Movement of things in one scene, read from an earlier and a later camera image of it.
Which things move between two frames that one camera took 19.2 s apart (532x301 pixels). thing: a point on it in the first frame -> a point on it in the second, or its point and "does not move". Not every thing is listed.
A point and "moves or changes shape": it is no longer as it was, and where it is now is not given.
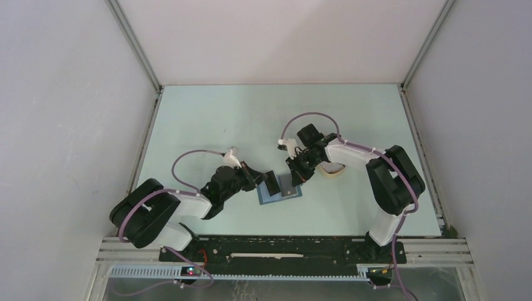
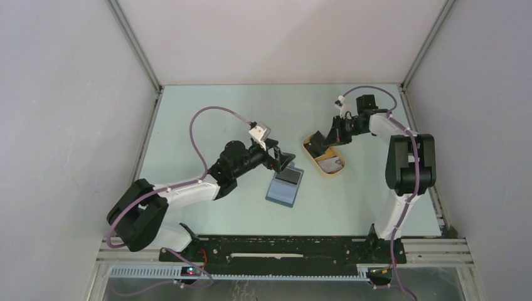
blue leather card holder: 264,196 moves or changes shape
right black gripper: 298,175 -> 337,135
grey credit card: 286,185 moves or changes shape
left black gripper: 252,177 -> 280,158
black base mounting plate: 278,254 does not move
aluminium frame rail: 120,251 does not move
